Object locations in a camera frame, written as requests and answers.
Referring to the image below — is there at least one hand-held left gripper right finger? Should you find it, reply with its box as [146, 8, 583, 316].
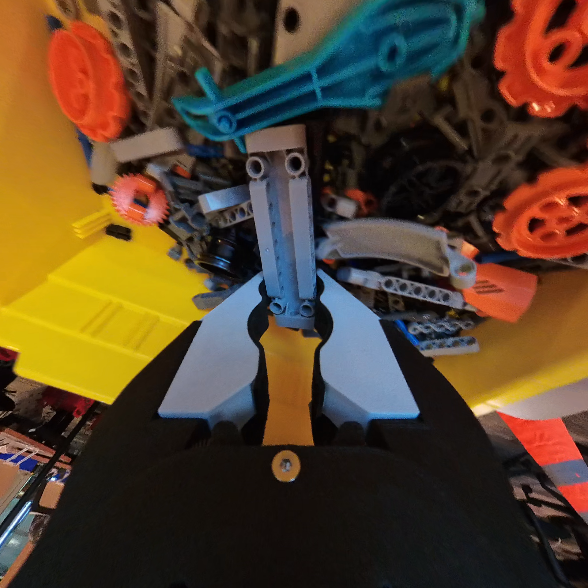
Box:
[313, 271, 421, 437]

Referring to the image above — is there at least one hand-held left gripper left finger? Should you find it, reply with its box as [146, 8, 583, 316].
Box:
[158, 281, 267, 442]

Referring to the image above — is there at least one yellow plastic bin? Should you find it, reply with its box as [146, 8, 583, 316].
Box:
[0, 0, 588, 447]

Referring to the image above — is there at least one pile of building block parts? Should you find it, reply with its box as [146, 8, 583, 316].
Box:
[46, 0, 588, 357]

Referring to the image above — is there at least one light grey curved panel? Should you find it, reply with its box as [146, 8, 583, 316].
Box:
[317, 218, 478, 288]

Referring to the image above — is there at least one orange angular panel piece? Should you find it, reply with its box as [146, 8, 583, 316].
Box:
[462, 265, 539, 323]

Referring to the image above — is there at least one orange toothed gear piece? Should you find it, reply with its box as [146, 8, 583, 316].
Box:
[111, 175, 169, 227]

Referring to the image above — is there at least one orange striped safety cone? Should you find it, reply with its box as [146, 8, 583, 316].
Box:
[499, 409, 588, 526]

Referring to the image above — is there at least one large orange gear wheel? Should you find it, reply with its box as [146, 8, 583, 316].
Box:
[492, 166, 588, 261]

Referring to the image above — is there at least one teal paddle piece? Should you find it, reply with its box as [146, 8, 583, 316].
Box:
[173, 0, 484, 138]

